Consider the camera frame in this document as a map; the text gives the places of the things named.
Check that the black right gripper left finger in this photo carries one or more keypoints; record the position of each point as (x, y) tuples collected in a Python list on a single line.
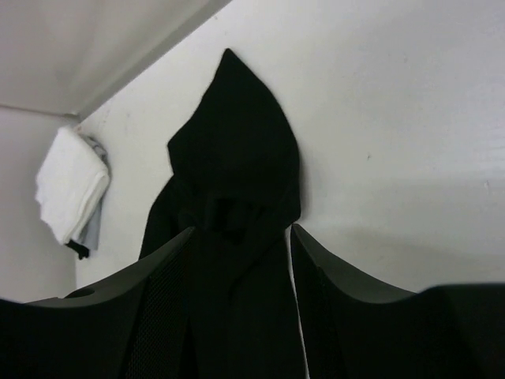
[(131, 324)]

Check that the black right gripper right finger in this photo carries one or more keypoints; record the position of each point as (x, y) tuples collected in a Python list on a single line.
[(356, 326)]

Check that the folded grey tank top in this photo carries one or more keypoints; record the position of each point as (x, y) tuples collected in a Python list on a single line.
[(89, 236)]

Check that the folded white tank top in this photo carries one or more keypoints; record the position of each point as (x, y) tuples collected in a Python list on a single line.
[(70, 183)]

